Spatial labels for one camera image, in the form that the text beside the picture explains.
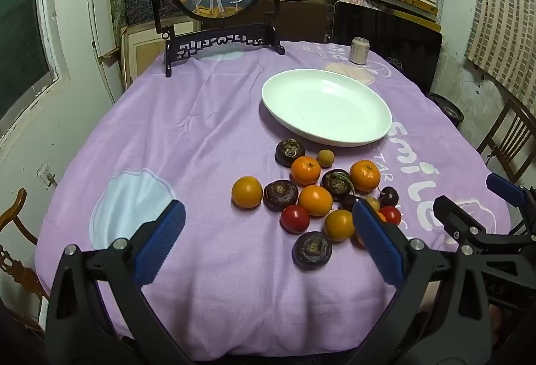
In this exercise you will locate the leaning framed board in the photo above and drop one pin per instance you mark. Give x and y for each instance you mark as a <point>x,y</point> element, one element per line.
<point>142,51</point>

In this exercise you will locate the pink cloth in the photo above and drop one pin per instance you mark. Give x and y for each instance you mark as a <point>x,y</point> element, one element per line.
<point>356,1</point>

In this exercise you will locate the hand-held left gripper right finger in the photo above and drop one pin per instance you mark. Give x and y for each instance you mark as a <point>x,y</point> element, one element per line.
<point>377,243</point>

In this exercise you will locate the brown cardboard box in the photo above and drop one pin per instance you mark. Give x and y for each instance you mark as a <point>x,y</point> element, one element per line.
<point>297,21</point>

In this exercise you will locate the white oval plate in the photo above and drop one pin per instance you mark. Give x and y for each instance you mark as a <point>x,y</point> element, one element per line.
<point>326,105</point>

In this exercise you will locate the small tan longan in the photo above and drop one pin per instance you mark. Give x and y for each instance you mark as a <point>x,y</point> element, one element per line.
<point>325,158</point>
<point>372,204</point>

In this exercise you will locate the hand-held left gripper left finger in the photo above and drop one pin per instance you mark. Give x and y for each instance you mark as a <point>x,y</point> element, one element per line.
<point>161,243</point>

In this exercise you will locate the window with white frame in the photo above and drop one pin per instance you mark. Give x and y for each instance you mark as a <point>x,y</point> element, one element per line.
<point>21,34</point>

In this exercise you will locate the slatted wooden chair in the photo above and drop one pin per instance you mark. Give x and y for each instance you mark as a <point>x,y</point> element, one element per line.
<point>494,130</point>

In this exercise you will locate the red cherry tomato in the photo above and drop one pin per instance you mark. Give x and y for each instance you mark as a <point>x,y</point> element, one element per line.
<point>392,216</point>
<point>295,219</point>

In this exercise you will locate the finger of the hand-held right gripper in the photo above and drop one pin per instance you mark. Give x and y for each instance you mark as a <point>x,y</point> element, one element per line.
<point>454,214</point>
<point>504,186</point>

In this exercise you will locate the smooth yellow-orange orange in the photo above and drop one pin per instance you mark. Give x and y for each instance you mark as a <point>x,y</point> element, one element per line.
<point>247,192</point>
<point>315,200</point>
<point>339,225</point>

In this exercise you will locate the dark red cherry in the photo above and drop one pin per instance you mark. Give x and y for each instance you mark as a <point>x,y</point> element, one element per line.
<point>388,196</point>
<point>346,204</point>

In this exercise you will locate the purple printed tablecloth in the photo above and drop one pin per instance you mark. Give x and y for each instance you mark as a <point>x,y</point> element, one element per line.
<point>188,130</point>

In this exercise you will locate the checked beige cloth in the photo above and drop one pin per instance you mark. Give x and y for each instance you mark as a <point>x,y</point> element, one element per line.
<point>502,13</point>

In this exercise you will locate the carved wooden chair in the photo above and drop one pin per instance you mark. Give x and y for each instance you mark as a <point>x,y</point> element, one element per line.
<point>12,212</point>

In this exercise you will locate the dark brown water chestnut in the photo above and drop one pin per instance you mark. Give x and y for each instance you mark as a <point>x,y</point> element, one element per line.
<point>312,250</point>
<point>337,184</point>
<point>289,152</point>
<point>280,195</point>

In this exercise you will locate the black panel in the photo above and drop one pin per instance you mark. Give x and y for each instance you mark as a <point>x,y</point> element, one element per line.
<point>389,30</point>

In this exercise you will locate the pale drink can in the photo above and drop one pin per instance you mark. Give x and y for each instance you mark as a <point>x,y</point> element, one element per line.
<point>359,51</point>

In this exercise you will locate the white door panel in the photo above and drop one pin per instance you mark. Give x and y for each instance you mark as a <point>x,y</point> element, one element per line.
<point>102,26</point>

